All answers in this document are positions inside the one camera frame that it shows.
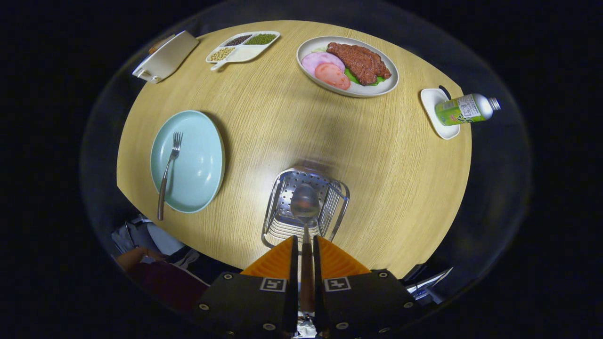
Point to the white sectioned tray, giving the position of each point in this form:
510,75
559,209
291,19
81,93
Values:
247,52

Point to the green beans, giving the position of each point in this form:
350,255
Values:
261,39

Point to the green label metal bottle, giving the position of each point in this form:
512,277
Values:
464,109

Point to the person's dark red clothing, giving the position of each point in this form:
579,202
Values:
169,287

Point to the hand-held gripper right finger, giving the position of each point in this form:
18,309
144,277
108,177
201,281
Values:
317,282

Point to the white grey cloth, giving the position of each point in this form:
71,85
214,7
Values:
158,238

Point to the light blue plate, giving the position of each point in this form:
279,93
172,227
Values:
198,165

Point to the pale pink ham slice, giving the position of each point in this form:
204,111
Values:
318,59

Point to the brown steak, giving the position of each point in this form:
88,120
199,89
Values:
360,61

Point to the yellow beans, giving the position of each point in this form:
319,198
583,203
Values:
222,53

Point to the white flat object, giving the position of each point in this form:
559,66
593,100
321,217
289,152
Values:
431,285

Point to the small white dish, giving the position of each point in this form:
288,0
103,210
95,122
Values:
431,101

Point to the brown toast slice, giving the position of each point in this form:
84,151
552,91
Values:
158,44

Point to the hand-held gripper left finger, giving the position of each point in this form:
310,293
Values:
294,282

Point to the white oval plate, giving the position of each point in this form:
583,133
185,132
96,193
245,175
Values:
377,89

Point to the dark beans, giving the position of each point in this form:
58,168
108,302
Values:
238,40

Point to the red ham slice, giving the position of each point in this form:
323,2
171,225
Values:
332,76

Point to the cream white toaster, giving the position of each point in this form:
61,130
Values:
167,59

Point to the green lettuce leaf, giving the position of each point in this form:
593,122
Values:
352,76

